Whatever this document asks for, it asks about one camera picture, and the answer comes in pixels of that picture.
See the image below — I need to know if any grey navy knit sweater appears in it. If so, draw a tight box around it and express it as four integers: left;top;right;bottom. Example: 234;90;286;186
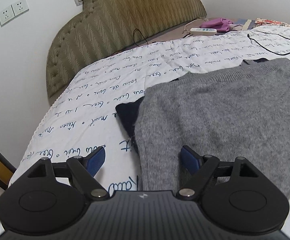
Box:
116;59;290;197

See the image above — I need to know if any white script-print bed quilt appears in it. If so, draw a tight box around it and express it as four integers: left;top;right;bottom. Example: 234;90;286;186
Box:
0;26;290;239

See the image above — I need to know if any purple cloth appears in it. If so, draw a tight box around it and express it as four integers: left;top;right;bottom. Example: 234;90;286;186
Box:
200;18;233;33

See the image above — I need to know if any olive upholstered headboard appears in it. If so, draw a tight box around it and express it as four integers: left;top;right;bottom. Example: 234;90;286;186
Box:
46;0;207;98

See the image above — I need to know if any black cable on bed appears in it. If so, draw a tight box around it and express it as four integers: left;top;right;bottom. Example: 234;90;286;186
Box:
247;29;290;55

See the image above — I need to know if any thin black wire at headboard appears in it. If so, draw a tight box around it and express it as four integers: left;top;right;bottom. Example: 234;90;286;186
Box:
133;28;151;48

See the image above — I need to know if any white wall socket pair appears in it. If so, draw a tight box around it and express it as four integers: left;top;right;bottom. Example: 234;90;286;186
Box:
0;0;29;27

